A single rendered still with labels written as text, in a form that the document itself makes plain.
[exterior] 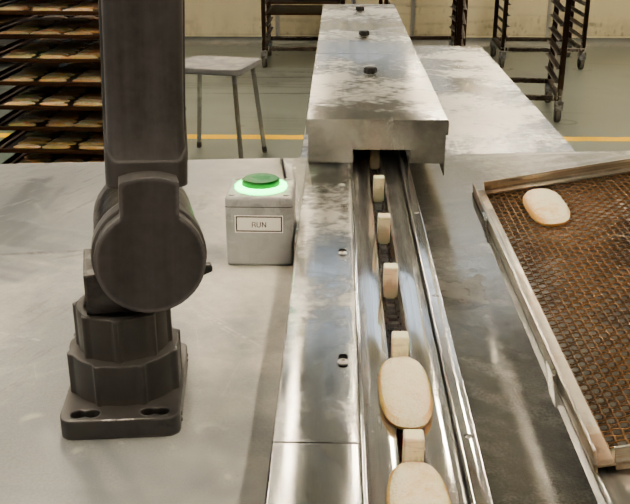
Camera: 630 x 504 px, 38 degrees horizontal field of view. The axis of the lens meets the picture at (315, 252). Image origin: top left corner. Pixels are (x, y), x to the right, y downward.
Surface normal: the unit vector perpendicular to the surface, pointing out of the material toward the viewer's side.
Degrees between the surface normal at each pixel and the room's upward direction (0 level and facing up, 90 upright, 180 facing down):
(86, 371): 90
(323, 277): 0
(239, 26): 90
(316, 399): 0
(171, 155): 76
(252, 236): 90
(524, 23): 90
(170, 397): 0
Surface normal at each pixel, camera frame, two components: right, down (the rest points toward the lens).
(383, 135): -0.03, 0.37
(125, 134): 0.18, 0.18
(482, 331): 0.00, -0.93
